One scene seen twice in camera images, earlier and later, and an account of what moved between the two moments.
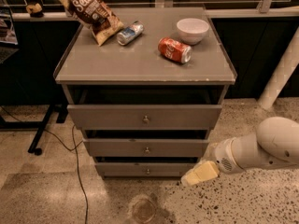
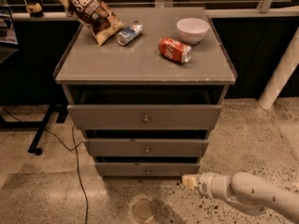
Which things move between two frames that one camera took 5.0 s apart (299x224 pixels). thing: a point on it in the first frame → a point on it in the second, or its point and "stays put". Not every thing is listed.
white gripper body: (223, 157) → (205, 183)
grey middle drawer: (146, 147) stays put
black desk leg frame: (62, 110) stays put
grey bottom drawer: (146, 169) stays put
